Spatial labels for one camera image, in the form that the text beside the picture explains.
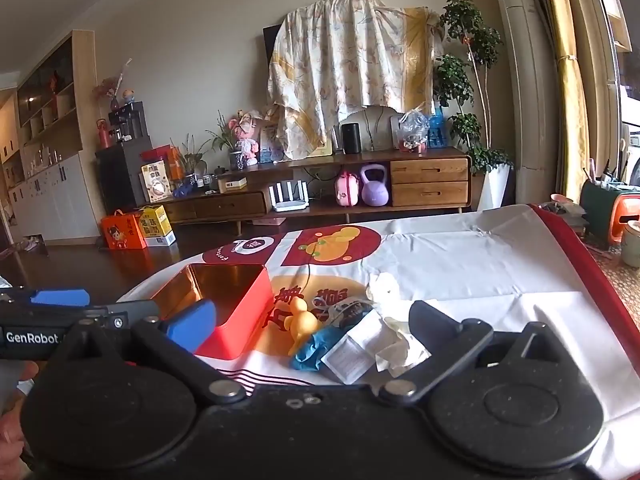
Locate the red metal tin box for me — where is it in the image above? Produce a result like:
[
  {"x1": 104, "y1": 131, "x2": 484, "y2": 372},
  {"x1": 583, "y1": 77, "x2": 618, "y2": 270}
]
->
[{"x1": 152, "y1": 263, "x2": 272, "y2": 360}]

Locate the white cotton glove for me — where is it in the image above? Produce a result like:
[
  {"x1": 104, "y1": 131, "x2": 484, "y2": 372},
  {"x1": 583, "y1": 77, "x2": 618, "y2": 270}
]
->
[{"x1": 366, "y1": 272, "x2": 431, "y2": 378}]

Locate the cotton swab plastic bag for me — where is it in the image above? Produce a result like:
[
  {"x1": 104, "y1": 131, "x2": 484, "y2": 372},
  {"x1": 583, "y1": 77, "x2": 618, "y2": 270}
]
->
[{"x1": 321, "y1": 310, "x2": 398, "y2": 385}]

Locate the yellow rubber duck toy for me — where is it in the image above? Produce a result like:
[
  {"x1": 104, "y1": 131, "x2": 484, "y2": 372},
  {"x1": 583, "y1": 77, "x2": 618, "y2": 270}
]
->
[{"x1": 284, "y1": 297, "x2": 322, "y2": 356}]

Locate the blue rubber glove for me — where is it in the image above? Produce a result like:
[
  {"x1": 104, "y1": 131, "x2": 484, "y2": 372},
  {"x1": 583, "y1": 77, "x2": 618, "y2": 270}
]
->
[{"x1": 290, "y1": 309, "x2": 370, "y2": 372}]

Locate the blue printed face mask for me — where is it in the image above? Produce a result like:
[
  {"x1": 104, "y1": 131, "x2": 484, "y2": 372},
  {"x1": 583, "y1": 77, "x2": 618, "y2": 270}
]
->
[{"x1": 324, "y1": 297, "x2": 372, "y2": 332}]

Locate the person left hand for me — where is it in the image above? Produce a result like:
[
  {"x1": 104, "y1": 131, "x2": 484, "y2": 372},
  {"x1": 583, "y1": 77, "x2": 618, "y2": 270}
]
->
[{"x1": 1, "y1": 390, "x2": 28, "y2": 479}]

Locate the orange gift box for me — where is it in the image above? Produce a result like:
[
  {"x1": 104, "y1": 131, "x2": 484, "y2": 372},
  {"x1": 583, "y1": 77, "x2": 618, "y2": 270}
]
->
[{"x1": 101, "y1": 209, "x2": 148, "y2": 250}]

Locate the yellow carton box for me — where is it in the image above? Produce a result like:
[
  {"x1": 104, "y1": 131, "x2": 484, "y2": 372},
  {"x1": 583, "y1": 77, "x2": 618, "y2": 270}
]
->
[{"x1": 139, "y1": 205, "x2": 176, "y2": 247}]

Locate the white red printed tablecloth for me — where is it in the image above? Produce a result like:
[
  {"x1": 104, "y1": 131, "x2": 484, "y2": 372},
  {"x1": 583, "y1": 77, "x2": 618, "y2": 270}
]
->
[{"x1": 117, "y1": 202, "x2": 640, "y2": 480}]

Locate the black mini fridge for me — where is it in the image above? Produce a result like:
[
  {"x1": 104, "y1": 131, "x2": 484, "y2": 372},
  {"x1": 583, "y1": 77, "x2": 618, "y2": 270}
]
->
[{"x1": 96, "y1": 136, "x2": 152, "y2": 214}]

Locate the snack box on cabinet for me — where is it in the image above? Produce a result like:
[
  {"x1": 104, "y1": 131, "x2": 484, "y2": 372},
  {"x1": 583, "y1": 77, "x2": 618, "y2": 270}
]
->
[{"x1": 141, "y1": 160, "x2": 172, "y2": 203}]

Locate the white router with antennas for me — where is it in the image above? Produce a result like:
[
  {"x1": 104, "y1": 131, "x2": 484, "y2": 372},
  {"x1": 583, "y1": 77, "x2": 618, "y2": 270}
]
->
[{"x1": 268, "y1": 180, "x2": 309, "y2": 212}]

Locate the red thermos bottle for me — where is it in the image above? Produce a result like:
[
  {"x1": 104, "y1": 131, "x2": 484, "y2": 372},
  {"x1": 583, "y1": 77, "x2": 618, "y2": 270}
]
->
[{"x1": 96, "y1": 118, "x2": 111, "y2": 150}]

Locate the purple kettlebell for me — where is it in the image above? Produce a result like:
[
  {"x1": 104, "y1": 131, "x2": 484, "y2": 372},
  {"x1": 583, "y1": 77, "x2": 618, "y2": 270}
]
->
[{"x1": 360, "y1": 164, "x2": 390, "y2": 207}]

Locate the wooden tv cabinet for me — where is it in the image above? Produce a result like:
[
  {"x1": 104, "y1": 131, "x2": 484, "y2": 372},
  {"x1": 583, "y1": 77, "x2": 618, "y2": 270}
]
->
[{"x1": 160, "y1": 148, "x2": 471, "y2": 230}]

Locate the pink plush doll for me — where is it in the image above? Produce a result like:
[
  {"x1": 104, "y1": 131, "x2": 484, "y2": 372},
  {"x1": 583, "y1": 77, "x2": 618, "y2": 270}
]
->
[{"x1": 228, "y1": 110, "x2": 259, "y2": 167}]

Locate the clear plastic bag of items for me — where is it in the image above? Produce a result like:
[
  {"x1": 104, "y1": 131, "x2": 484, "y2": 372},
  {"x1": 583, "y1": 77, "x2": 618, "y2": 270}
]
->
[{"x1": 397, "y1": 108, "x2": 430, "y2": 154}]

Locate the orange plastic stool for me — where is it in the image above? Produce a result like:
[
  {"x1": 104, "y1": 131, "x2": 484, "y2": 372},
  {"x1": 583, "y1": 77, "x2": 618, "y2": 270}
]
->
[{"x1": 608, "y1": 193, "x2": 640, "y2": 245}]

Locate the white standing air conditioner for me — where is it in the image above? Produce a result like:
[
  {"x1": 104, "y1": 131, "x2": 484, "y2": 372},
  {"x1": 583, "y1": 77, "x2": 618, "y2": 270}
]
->
[{"x1": 498, "y1": 0, "x2": 559, "y2": 203}]

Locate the black cylinder speaker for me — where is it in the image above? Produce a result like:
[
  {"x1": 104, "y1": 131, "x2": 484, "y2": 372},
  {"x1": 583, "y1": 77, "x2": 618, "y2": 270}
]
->
[{"x1": 341, "y1": 122, "x2": 362, "y2": 155}]

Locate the yellow curtain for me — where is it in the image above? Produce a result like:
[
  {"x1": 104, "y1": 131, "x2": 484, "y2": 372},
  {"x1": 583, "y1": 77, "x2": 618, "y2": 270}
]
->
[{"x1": 548, "y1": 0, "x2": 589, "y2": 200}]

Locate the potted green tree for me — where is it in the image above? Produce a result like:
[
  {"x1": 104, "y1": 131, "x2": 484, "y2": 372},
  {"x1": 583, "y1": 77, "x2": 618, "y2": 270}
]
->
[{"x1": 433, "y1": 0, "x2": 512, "y2": 211}]

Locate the floral cloth over tv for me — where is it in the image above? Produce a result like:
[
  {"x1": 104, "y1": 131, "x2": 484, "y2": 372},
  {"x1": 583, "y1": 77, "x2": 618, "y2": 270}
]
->
[{"x1": 267, "y1": 0, "x2": 442, "y2": 160}]

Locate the wooden wall shelf cabinet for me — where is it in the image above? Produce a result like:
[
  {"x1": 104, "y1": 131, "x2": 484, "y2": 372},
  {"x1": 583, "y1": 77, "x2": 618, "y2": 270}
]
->
[{"x1": 1, "y1": 30, "x2": 104, "y2": 245}]

